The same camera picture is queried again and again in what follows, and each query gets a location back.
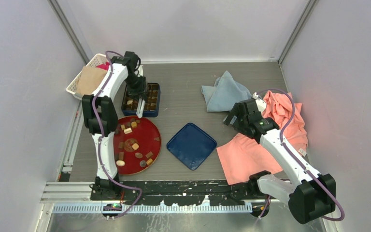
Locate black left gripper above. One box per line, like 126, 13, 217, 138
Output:
125, 73, 146, 103

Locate metal tongs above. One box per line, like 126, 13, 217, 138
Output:
136, 98, 146, 118

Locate white square chocolate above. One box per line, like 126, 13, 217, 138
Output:
124, 128, 133, 134

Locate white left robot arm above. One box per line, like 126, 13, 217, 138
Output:
81, 51, 147, 200

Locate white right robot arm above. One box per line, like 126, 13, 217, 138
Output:
223, 99, 337, 224

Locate blue chocolate tin box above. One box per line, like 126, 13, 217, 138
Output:
121, 83, 161, 117

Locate tan round chocolate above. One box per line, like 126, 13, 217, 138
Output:
132, 143, 139, 150

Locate caramel cube chocolate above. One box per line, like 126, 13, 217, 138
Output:
146, 159, 153, 166

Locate white oval chocolate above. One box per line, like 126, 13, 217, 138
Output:
116, 160, 126, 167

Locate light blue denim cloth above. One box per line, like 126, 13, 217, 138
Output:
201, 71, 252, 112

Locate magenta cloth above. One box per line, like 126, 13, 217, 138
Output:
96, 62, 110, 71

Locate pink cloth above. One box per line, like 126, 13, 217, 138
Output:
217, 91, 308, 185

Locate white plastic basket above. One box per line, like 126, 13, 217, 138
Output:
66, 53, 108, 100

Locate beige cloth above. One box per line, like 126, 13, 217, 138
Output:
76, 66, 107, 96

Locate blue tin lid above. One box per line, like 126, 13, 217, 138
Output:
166, 123, 217, 171

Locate red round tray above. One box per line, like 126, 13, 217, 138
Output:
114, 116, 162, 175

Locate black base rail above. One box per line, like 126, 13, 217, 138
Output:
89, 180, 266, 206

